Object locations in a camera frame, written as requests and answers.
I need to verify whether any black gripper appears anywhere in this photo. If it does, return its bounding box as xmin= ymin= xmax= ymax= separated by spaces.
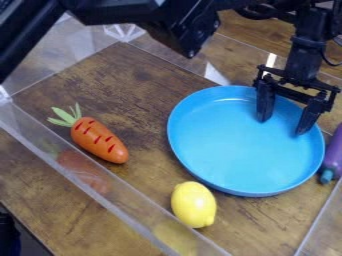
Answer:
xmin=253 ymin=36 xmax=341 ymax=135

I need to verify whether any blue round tray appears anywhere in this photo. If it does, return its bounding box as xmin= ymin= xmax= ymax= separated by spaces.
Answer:
xmin=168 ymin=86 xmax=325 ymax=197

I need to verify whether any purple toy eggplant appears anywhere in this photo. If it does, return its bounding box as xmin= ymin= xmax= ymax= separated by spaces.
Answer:
xmin=320 ymin=123 xmax=342 ymax=184

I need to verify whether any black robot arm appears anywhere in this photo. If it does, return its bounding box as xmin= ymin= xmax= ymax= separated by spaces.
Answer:
xmin=0 ymin=0 xmax=342 ymax=135

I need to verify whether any yellow toy lemon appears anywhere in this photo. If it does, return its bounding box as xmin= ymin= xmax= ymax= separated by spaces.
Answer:
xmin=172 ymin=181 xmax=217 ymax=228

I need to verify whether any orange toy carrot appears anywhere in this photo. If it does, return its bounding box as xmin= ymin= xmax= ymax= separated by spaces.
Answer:
xmin=47 ymin=104 xmax=130 ymax=164

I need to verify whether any black cable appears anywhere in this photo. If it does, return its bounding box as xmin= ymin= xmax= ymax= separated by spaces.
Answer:
xmin=321 ymin=33 xmax=342 ymax=68

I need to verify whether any clear acrylic enclosure wall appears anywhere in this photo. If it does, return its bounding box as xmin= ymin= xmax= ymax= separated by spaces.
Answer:
xmin=0 ymin=12 xmax=332 ymax=256

